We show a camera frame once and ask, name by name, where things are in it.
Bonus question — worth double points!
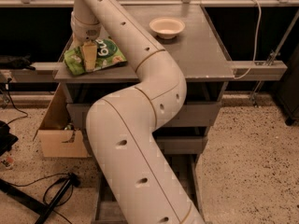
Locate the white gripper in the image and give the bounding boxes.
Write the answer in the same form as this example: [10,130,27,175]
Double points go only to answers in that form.
[71,12,101,72]

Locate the green rice chip bag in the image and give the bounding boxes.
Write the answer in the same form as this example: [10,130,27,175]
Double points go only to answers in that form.
[64,39,127,76]

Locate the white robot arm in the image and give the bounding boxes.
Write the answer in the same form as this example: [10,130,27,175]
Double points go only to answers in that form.
[72,0,205,224]

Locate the grey drawer cabinet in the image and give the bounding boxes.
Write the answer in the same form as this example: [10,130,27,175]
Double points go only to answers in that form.
[55,5,233,155]

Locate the grey top drawer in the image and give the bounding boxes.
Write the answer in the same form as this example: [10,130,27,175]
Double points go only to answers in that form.
[66,83,222,130]

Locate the grey middle drawer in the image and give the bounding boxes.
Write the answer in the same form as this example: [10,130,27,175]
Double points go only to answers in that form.
[82,126,209,157]

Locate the grey open bottom drawer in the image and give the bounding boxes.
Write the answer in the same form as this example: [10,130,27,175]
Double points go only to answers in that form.
[91,154,204,224]

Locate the white paper bowl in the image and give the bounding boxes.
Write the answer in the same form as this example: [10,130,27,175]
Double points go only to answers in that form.
[149,17,185,39]

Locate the cardboard box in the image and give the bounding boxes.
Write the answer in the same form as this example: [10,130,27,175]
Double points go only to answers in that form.
[36,85,89,158]

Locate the black object at left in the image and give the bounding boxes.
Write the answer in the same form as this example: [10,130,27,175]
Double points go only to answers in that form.
[0,121,18,156]

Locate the black stand legs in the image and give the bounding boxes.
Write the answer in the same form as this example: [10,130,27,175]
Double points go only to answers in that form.
[0,173,80,224]

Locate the dark cabinet at right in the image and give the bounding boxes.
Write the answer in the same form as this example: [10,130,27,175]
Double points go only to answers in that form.
[277,45,299,126]

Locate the metal rail frame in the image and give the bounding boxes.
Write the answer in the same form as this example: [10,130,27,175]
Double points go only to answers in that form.
[0,0,299,82]

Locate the black floor cable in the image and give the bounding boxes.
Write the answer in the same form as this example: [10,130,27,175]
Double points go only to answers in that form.
[6,172,76,224]

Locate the white hanging cable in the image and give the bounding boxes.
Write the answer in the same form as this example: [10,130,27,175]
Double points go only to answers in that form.
[233,0,263,80]

